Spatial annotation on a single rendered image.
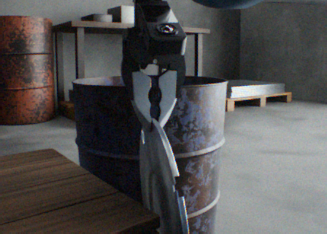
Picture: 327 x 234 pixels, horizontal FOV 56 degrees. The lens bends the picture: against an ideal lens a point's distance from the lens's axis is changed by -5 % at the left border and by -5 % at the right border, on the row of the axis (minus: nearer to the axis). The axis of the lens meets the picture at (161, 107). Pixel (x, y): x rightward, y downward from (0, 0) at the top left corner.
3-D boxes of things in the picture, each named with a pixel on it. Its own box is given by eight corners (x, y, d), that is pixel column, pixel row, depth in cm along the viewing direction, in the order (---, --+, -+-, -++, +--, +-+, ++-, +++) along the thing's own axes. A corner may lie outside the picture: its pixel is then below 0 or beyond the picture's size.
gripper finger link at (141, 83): (144, 125, 52) (145, 67, 51) (152, 133, 47) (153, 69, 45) (125, 125, 51) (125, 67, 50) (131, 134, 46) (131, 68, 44)
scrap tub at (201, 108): (164, 197, 124) (164, 73, 117) (249, 243, 91) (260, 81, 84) (60, 228, 100) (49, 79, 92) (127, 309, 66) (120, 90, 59)
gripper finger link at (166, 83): (168, 122, 53) (166, 66, 51) (178, 131, 47) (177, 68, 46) (149, 125, 52) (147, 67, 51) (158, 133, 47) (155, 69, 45)
